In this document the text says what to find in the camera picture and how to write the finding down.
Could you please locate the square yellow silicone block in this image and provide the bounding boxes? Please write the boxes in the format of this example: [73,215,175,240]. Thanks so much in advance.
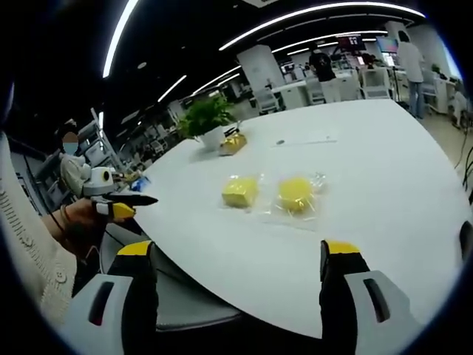
[221,176,260,209]

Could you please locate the person's left hand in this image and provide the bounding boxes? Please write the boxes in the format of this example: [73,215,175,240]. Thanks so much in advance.
[63,199,123,247]

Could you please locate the yellow box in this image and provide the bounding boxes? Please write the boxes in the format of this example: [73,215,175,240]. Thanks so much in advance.
[218,132,248,157]

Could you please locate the clear plastic bag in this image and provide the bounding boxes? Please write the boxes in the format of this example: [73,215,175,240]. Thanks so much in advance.
[217,172,268,214]

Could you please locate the round yellow sponge in wrap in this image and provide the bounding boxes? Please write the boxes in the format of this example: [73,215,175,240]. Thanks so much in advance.
[264,176,322,232]

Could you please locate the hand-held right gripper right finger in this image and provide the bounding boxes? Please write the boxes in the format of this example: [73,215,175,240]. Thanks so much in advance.
[319,239,426,355]

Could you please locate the display screen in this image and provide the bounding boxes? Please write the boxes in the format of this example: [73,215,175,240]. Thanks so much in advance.
[375,35,400,53]

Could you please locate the long ceiling light strip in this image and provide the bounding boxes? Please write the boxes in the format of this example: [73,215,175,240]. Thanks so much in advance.
[102,0,138,78]
[218,1,426,52]

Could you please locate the black cable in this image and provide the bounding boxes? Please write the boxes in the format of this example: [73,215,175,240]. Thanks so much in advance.
[453,127,473,206]

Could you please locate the grey chair seat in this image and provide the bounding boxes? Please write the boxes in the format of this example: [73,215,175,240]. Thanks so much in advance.
[99,221,243,332]

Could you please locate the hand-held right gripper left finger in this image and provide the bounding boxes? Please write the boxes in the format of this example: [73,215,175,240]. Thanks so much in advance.
[61,240,160,355]

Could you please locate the white pillar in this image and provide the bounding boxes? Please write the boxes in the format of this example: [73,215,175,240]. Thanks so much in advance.
[236,44,286,112]

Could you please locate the green plant in white pot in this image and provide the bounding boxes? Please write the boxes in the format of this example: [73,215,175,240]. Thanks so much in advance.
[178,94,238,152]

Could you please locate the round yellow silicone block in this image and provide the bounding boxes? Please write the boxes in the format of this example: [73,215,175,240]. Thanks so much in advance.
[277,177,316,214]

